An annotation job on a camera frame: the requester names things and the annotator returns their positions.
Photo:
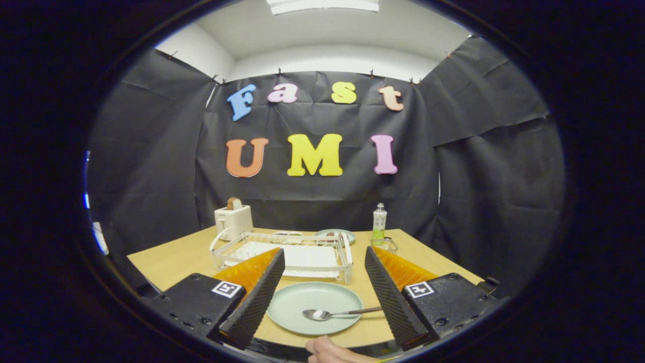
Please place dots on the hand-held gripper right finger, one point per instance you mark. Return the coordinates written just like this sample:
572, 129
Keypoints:
390, 297

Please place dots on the white divided condiment tray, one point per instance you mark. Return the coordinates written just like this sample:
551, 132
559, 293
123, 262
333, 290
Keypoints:
288, 233

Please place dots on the green tea bottle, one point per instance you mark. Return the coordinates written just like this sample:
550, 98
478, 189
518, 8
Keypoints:
379, 224

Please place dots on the white toaster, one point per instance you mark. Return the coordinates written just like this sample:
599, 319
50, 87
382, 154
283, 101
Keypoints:
234, 222

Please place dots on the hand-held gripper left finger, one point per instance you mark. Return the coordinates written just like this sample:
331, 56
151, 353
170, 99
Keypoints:
254, 302

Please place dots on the ceiling light panel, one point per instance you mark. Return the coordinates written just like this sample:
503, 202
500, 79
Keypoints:
322, 5

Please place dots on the pale green plate with meat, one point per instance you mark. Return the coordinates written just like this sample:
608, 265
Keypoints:
345, 234

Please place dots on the bread slice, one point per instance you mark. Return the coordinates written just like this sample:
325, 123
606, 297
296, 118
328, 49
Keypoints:
234, 203

